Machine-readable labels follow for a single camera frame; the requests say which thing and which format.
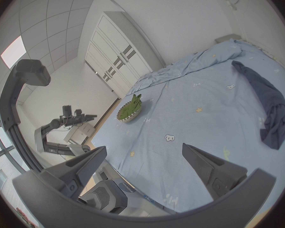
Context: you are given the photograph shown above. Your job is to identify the grey bedside table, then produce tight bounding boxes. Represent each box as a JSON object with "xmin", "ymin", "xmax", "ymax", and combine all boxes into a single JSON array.
[{"xmin": 215, "ymin": 34, "xmax": 242, "ymax": 44}]

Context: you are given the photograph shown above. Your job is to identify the round woven basket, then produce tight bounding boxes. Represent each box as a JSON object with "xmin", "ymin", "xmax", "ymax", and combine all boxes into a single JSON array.
[{"xmin": 116, "ymin": 101, "xmax": 143, "ymax": 123}]

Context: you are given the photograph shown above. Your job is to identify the dark blue garment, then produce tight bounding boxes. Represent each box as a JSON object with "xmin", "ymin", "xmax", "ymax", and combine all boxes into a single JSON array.
[{"xmin": 231, "ymin": 60, "xmax": 285, "ymax": 150}]

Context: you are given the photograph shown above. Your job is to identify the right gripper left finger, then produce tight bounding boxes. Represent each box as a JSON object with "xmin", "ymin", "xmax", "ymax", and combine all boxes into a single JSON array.
[{"xmin": 40, "ymin": 146, "xmax": 108, "ymax": 198}]

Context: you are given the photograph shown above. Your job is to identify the bed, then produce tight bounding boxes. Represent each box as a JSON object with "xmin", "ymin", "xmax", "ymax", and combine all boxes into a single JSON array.
[{"xmin": 91, "ymin": 0, "xmax": 285, "ymax": 215}]

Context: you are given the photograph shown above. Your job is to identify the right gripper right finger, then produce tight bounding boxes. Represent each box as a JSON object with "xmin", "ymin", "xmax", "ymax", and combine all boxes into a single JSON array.
[{"xmin": 182, "ymin": 143, "xmax": 248, "ymax": 200}]

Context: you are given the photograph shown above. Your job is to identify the green shorts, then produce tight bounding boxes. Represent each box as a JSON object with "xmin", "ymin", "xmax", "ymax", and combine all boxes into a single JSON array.
[{"xmin": 120, "ymin": 94, "xmax": 143, "ymax": 118}]

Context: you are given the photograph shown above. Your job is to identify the pale blue quilt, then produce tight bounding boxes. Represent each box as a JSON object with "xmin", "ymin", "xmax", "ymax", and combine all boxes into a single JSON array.
[{"xmin": 126, "ymin": 38, "xmax": 244, "ymax": 95}]

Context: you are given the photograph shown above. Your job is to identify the window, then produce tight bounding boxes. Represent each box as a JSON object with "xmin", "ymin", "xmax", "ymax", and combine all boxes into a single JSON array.
[{"xmin": 0, "ymin": 120, "xmax": 42, "ymax": 228}]

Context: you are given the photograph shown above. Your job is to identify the white chest of drawers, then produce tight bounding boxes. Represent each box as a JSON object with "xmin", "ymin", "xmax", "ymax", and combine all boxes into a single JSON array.
[{"xmin": 63, "ymin": 122, "xmax": 95, "ymax": 145}]

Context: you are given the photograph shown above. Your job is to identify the white wardrobe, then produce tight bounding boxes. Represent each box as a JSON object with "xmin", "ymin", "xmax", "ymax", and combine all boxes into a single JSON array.
[{"xmin": 85, "ymin": 11, "xmax": 166, "ymax": 99}]

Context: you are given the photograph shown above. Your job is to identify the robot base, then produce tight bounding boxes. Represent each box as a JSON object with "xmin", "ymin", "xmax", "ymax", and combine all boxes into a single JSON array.
[{"xmin": 62, "ymin": 159, "xmax": 176, "ymax": 217}]

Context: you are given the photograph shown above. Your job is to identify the square ceiling light panel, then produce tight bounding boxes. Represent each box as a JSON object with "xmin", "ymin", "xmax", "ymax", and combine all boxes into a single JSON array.
[{"xmin": 1, "ymin": 35, "xmax": 27, "ymax": 69}]

